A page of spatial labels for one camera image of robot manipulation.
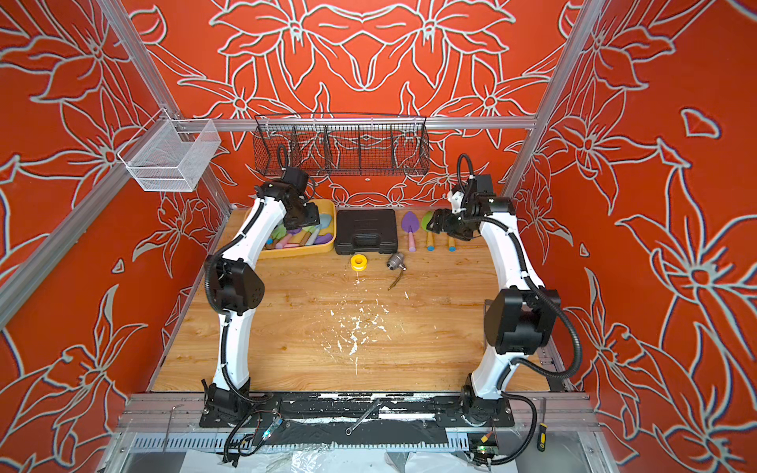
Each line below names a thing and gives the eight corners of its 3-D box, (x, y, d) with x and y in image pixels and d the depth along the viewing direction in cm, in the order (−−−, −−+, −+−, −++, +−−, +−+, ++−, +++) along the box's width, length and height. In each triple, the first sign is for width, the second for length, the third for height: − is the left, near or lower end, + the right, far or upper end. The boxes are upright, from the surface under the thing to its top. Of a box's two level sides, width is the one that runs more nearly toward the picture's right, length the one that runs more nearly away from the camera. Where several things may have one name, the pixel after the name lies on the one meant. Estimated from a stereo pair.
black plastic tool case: (334, 254, 106) (332, 246, 102) (338, 216, 118) (337, 208, 114) (397, 254, 105) (397, 246, 102) (395, 216, 118) (395, 207, 114)
